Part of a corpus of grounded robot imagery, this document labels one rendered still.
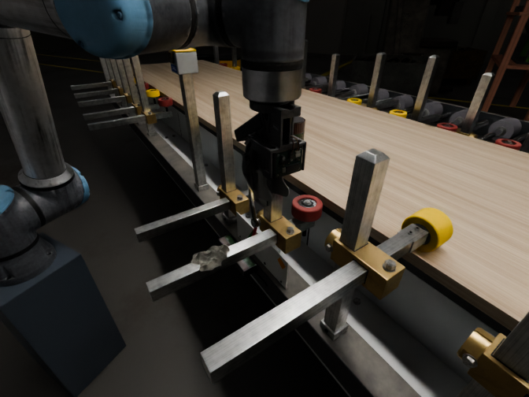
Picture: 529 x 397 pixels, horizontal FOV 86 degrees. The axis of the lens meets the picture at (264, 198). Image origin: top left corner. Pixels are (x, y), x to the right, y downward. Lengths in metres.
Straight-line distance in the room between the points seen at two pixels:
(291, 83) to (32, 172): 0.89
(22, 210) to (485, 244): 1.24
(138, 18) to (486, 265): 0.70
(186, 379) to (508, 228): 1.27
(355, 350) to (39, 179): 1.02
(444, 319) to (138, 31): 0.78
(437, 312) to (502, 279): 0.17
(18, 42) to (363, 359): 1.06
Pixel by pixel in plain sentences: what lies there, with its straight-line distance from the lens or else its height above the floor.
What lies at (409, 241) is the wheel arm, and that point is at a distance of 0.60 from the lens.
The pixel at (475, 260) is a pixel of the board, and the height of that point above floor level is 0.90.
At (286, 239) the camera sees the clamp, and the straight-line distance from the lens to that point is 0.68.
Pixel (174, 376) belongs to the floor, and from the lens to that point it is 1.50.
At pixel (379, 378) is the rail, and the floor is 0.70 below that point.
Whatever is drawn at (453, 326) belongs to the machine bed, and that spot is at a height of 0.74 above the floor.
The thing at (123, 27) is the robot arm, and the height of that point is 1.30.
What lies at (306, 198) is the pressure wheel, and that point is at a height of 0.90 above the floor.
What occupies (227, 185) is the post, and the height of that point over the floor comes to 0.85.
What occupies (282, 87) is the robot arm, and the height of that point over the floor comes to 1.23.
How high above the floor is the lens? 1.32
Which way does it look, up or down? 33 degrees down
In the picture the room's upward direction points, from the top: straight up
